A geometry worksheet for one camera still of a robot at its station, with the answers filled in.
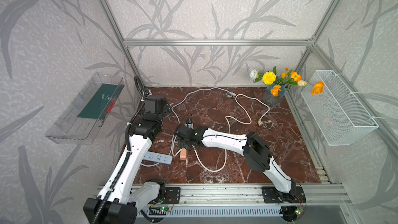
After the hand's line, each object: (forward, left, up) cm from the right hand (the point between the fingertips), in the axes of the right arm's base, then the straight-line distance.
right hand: (184, 141), depth 87 cm
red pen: (+5, +30, +27) cm, 41 cm away
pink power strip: (-8, 0, 0) cm, 8 cm away
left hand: (+9, +10, +23) cm, 27 cm away
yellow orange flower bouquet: (+13, -67, +29) cm, 74 cm away
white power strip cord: (+10, -25, 0) cm, 27 cm away
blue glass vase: (+32, -57, -2) cm, 66 cm away
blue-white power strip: (-9, +14, -1) cm, 16 cm away
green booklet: (+4, +35, +29) cm, 45 cm away
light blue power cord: (+18, +7, -4) cm, 20 cm away
